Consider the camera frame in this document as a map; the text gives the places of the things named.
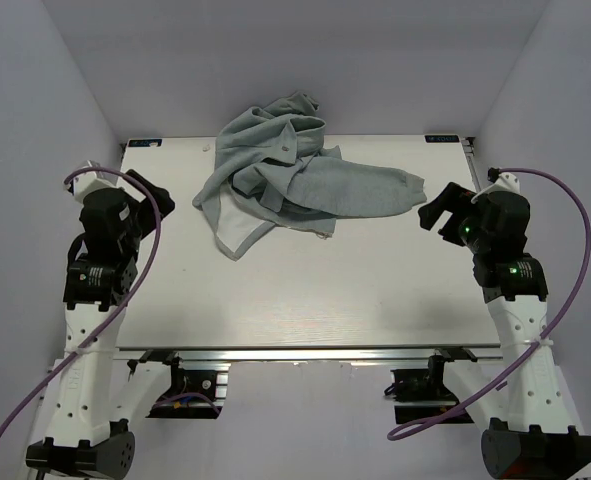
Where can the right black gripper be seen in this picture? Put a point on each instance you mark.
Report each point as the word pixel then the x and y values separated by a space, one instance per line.
pixel 454 199

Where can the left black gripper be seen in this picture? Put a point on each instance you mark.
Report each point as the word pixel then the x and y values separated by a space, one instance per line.
pixel 147 209

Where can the grey zip-up jacket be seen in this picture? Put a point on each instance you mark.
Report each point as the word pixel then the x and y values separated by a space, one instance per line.
pixel 272 169

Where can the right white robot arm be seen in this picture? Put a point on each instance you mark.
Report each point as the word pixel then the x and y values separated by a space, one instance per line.
pixel 526 429

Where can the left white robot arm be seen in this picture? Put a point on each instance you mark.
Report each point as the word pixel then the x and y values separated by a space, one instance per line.
pixel 91 432

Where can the right blue table sticker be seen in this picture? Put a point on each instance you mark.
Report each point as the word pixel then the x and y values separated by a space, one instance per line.
pixel 441 138

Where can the blue table sticker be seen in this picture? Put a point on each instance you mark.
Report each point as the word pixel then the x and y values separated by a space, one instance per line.
pixel 441 138
pixel 144 143

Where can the left blue table sticker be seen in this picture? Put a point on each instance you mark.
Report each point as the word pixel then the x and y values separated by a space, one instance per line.
pixel 144 143

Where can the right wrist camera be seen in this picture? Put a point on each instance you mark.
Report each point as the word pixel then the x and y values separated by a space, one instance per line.
pixel 502 181

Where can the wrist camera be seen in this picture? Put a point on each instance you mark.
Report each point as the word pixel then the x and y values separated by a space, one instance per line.
pixel 502 181
pixel 86 183

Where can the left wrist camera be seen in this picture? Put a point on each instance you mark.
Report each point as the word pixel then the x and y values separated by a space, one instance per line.
pixel 86 183

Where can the aluminium table frame rail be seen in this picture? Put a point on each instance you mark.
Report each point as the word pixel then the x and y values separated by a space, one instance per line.
pixel 283 354

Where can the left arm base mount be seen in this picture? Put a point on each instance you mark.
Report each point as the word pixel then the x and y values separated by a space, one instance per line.
pixel 191 394

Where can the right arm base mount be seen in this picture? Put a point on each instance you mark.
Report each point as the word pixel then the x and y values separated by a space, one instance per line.
pixel 420 392

